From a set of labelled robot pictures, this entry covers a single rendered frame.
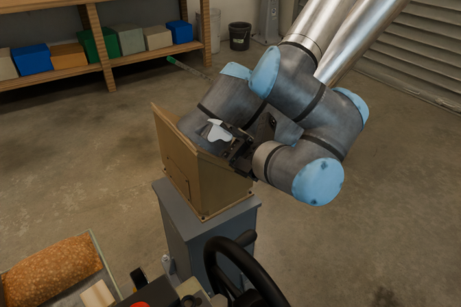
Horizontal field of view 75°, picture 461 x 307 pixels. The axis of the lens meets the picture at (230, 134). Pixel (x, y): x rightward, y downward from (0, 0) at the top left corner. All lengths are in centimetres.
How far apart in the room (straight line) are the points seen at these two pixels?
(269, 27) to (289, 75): 356
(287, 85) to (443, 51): 266
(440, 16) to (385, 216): 180
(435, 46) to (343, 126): 262
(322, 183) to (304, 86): 17
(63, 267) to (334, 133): 50
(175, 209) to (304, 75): 71
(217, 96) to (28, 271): 60
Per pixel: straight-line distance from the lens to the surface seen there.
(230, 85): 90
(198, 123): 90
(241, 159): 69
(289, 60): 56
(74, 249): 60
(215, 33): 371
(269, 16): 407
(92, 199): 202
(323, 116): 56
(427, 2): 317
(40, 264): 60
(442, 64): 317
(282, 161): 57
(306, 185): 53
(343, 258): 172
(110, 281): 58
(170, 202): 113
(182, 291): 48
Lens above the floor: 139
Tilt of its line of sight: 36 degrees down
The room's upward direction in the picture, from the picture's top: straight up
